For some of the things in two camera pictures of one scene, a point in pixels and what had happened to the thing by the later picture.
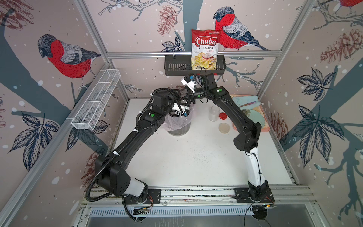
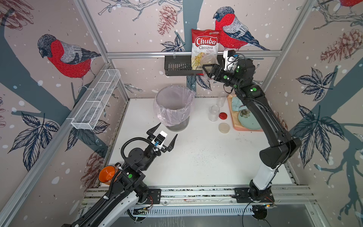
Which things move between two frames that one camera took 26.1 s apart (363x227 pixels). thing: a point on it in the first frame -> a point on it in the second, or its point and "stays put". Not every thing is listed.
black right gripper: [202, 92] -> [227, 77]
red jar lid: [223, 116] stays put
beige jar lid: [224, 127] stays put
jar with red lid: [213, 113] stays put
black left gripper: [170, 96] -> [169, 148]
